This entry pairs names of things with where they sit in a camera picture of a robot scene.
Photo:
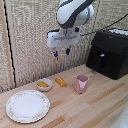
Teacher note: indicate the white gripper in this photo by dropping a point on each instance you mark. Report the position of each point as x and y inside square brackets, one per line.
[63, 37]

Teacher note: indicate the golden bread piece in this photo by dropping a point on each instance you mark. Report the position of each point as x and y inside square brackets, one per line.
[61, 81]

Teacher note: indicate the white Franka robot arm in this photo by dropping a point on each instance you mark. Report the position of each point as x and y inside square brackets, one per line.
[74, 12]

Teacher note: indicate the white patterned plate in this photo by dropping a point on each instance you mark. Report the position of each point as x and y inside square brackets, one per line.
[28, 106]

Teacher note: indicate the small white bowl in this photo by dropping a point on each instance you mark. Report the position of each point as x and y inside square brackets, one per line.
[44, 84]

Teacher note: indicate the pink plastic cup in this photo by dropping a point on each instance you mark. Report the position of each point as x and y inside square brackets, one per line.
[81, 83]

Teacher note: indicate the yellow food in bowl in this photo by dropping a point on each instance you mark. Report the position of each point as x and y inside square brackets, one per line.
[43, 84]

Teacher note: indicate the black toaster box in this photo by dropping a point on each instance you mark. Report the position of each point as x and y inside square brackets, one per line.
[109, 53]

